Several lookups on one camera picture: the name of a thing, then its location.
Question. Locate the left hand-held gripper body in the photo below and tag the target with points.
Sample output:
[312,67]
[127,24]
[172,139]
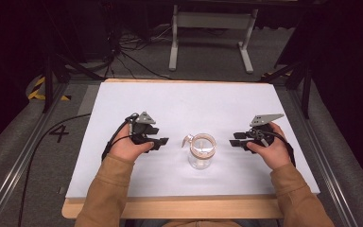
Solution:
[140,128]

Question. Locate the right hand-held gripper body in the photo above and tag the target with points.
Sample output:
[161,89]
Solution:
[261,127]

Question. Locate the clear glass jar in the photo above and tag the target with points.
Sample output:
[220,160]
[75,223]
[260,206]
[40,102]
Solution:
[202,151]

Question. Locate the person's left hand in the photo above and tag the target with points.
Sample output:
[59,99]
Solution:
[126,148]

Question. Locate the person's right hand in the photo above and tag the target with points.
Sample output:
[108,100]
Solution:
[274,154]

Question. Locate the white table sheet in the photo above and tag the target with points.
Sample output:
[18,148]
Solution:
[182,107]

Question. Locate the black tripod stand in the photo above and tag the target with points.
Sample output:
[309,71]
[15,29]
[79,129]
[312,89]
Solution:
[48,82]
[305,91]

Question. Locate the wooden table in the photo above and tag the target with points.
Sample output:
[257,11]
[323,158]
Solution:
[170,208]

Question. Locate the small grey tape piece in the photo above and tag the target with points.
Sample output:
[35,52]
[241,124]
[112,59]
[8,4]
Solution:
[61,190]

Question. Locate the yellow black hazard tape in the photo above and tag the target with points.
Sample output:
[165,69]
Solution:
[36,91]

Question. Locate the aluminium floor rail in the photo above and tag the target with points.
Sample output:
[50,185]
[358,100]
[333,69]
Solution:
[22,160]
[331,157]

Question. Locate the white metal table frame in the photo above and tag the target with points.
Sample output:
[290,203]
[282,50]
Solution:
[212,20]

